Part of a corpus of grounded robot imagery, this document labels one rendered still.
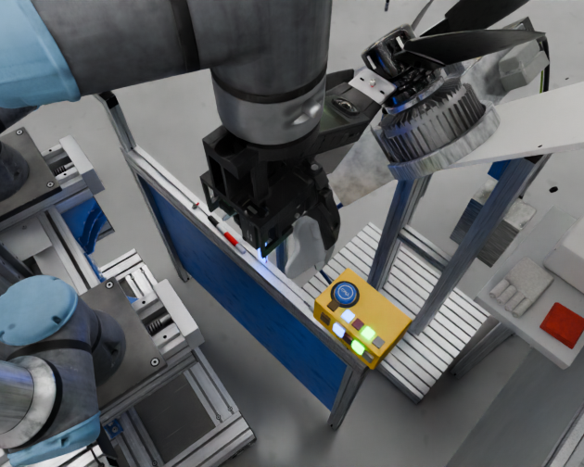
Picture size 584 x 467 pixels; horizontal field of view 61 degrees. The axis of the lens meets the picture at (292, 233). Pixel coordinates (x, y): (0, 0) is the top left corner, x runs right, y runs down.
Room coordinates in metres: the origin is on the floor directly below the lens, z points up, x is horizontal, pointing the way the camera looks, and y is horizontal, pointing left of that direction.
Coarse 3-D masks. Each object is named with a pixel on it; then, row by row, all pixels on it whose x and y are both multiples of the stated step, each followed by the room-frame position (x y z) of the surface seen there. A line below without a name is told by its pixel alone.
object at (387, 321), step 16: (352, 272) 0.42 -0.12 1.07; (368, 288) 0.38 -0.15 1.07; (320, 304) 0.35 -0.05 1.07; (352, 304) 0.35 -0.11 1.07; (368, 304) 0.35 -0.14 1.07; (384, 304) 0.35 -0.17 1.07; (320, 320) 0.35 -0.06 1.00; (336, 320) 0.32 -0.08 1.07; (352, 320) 0.32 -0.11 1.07; (368, 320) 0.32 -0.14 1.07; (384, 320) 0.32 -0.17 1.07; (400, 320) 0.32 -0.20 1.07; (336, 336) 0.31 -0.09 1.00; (352, 336) 0.29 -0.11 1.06; (384, 336) 0.29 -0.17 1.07; (400, 336) 0.30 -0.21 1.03; (352, 352) 0.28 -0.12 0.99; (384, 352) 0.26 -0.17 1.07
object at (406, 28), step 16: (400, 32) 0.88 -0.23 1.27; (368, 48) 0.92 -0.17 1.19; (384, 48) 0.85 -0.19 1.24; (400, 48) 0.85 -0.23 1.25; (368, 64) 0.86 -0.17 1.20; (384, 64) 0.84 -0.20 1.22; (400, 64) 0.83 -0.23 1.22; (400, 80) 0.82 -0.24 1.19; (416, 80) 0.82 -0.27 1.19; (432, 80) 0.81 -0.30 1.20; (400, 96) 0.79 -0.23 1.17
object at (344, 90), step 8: (336, 88) 0.80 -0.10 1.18; (344, 88) 0.80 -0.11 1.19; (352, 88) 0.80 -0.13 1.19; (344, 96) 0.77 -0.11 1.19; (352, 96) 0.77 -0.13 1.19; (360, 96) 0.77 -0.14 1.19; (368, 96) 0.77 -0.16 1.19; (360, 104) 0.75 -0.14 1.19; (368, 104) 0.75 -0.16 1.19; (376, 104) 0.75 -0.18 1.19; (368, 112) 0.73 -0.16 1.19; (376, 112) 0.73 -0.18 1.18; (352, 144) 0.64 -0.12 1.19; (328, 152) 0.63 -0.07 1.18; (336, 152) 0.62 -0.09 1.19; (344, 152) 0.62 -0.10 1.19; (320, 160) 0.60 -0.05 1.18; (328, 160) 0.60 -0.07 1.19; (336, 160) 0.60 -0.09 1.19; (328, 168) 0.58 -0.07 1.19
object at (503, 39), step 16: (464, 32) 0.64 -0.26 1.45; (480, 32) 0.65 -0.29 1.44; (496, 32) 0.66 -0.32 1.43; (512, 32) 0.66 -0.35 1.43; (528, 32) 0.67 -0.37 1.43; (544, 32) 0.67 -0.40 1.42; (416, 48) 0.77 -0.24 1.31; (432, 48) 0.75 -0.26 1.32; (448, 48) 0.74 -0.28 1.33; (464, 48) 0.73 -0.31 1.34; (480, 48) 0.72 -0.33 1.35; (496, 48) 0.71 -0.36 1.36; (448, 64) 0.79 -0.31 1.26
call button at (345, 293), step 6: (336, 288) 0.38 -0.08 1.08; (342, 288) 0.38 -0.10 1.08; (348, 288) 0.38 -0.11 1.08; (354, 288) 0.38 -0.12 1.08; (336, 294) 0.37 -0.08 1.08; (342, 294) 0.37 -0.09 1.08; (348, 294) 0.37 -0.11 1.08; (354, 294) 0.37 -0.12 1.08; (342, 300) 0.36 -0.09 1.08; (348, 300) 0.35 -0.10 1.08
